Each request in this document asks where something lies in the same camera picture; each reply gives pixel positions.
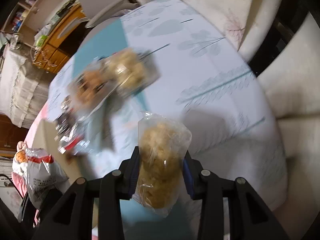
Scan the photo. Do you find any clear pack of brown cookies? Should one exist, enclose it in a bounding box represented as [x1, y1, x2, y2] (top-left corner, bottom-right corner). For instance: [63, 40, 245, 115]
[67, 65, 118, 112]

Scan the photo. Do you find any brown snowflake foil packet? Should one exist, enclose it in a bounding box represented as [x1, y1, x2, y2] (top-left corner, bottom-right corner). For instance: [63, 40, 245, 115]
[55, 112, 76, 137]

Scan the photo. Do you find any orange and white toy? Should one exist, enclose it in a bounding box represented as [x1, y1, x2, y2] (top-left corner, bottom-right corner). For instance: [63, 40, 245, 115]
[13, 141, 28, 172]

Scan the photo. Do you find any clear bag of golden snack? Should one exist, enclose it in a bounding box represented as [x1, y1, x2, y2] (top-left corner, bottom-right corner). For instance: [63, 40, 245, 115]
[132, 111, 192, 218]

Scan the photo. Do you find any pink blanket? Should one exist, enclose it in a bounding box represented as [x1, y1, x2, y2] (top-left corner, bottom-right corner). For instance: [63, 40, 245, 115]
[11, 104, 54, 220]

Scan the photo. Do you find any red and white packet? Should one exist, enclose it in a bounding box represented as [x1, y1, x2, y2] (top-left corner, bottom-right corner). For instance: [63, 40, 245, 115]
[58, 132, 90, 156]

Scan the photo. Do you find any white plastic bag red print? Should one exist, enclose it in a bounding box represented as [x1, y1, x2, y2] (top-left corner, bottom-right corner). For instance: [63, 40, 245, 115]
[25, 147, 70, 210]

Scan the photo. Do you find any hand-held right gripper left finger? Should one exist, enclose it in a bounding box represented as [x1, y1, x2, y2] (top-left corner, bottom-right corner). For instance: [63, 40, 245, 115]
[32, 146, 142, 240]

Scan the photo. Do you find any leaf print tablecloth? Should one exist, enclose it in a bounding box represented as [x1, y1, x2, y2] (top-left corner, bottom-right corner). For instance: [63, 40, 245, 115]
[47, 0, 288, 230]

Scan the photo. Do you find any wooden bookshelf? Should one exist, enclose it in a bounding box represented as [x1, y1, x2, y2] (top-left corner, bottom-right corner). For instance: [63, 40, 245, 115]
[1, 0, 75, 48]

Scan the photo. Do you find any clear pack of pale cookies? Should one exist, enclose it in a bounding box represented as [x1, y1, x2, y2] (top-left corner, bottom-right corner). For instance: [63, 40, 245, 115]
[106, 49, 160, 98]

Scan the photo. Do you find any white lace bed cover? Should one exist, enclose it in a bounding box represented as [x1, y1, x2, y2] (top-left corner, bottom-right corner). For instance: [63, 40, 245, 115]
[0, 47, 52, 128]

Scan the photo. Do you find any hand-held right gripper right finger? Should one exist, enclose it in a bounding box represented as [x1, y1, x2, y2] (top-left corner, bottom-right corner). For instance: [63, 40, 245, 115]
[182, 152, 292, 240]

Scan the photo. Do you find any wooden drawer cabinet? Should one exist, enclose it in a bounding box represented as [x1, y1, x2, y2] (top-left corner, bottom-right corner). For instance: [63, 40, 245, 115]
[32, 5, 88, 75]

